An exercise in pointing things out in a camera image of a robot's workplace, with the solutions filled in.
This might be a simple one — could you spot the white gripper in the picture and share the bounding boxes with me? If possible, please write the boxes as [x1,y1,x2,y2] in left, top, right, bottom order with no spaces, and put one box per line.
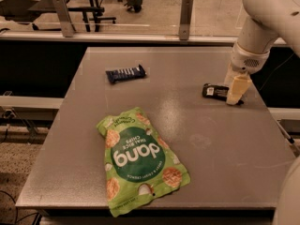
[224,42,270,105]

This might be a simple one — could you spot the black rxbar chocolate bar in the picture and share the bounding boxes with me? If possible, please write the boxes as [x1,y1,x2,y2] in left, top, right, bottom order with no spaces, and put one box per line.
[202,83,229,101]

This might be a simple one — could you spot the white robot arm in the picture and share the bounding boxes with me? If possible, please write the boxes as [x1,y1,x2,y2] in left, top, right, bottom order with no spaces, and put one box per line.
[224,0,300,225]

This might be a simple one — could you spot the green rice chip bag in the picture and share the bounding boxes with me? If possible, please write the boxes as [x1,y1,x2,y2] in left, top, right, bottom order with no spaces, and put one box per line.
[97,107,190,218]

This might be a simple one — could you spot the blue wrapped snack bar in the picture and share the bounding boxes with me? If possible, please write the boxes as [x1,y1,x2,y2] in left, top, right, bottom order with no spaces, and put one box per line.
[106,65,146,83]

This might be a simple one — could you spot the left side metal shelf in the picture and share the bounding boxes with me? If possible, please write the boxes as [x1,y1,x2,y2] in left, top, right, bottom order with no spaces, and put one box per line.
[0,91,64,143]

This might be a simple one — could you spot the middle metal bracket post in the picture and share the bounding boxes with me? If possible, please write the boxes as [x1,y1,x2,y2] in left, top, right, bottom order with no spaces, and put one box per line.
[179,0,193,40]

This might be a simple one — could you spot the metal bracket post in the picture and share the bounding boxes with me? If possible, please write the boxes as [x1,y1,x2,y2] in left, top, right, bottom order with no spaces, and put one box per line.
[52,0,75,38]
[179,0,193,40]

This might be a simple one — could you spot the left metal bracket post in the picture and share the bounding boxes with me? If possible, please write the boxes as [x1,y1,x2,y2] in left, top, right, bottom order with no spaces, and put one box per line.
[52,0,75,38]

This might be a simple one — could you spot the horizontal metal rail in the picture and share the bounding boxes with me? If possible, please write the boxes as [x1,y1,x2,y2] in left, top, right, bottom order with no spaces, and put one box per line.
[0,30,237,46]

